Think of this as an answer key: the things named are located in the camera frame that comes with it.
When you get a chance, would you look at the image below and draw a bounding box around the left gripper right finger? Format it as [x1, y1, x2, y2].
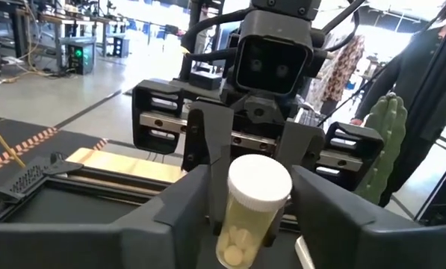
[292, 166, 433, 269]

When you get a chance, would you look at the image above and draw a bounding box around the black perforated box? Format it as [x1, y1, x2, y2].
[0, 151, 84, 205]

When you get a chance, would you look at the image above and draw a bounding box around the black computer green light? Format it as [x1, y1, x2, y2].
[60, 36, 96, 75]

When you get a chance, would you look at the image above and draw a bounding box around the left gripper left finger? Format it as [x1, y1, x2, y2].
[72, 164, 218, 269]

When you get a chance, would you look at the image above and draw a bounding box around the black camera cable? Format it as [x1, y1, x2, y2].
[179, 7, 253, 81]

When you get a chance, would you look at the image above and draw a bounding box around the person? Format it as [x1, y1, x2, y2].
[350, 0, 446, 208]
[306, 34, 366, 117]

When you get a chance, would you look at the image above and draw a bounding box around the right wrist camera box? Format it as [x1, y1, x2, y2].
[232, 9, 315, 96]

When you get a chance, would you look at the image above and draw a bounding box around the green cactus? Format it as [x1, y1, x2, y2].
[354, 92, 409, 205]

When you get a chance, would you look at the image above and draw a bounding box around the black orange-striped floor mat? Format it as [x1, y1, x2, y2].
[0, 118, 108, 179]

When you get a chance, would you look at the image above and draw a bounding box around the yellow medicine bottle white cap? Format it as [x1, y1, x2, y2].
[214, 153, 294, 269]

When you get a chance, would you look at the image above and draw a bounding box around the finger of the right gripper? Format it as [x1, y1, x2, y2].
[183, 101, 234, 236]
[263, 120, 326, 247]

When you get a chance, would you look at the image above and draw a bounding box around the yellow hanging cable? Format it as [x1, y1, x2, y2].
[0, 110, 26, 169]

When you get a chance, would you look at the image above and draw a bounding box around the wooden side board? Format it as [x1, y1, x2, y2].
[65, 147, 188, 184]

